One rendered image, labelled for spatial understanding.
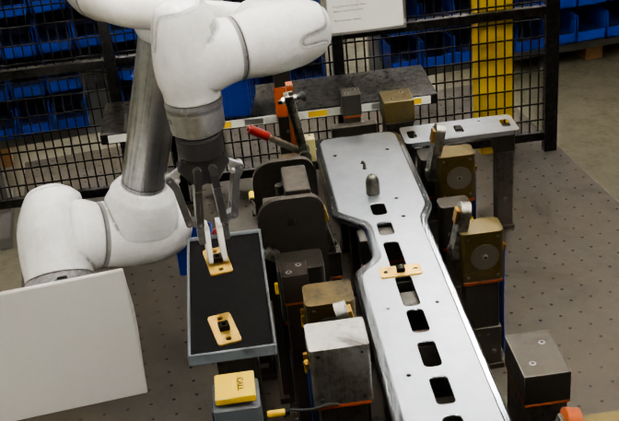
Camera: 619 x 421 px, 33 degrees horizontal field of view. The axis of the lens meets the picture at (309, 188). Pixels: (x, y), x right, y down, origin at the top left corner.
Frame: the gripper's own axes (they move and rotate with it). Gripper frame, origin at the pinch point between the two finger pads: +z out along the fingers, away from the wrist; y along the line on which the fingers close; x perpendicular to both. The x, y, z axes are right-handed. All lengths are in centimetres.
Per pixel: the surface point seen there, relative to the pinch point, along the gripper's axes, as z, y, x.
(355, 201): 26, -38, -48
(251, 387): 9.4, 1.1, 28.2
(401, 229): 25, -43, -32
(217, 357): 9.7, 4.4, 18.8
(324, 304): 17.4, -17.7, 0.3
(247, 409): 11.5, 2.4, 30.4
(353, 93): 18, -51, -89
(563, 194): 56, -107, -80
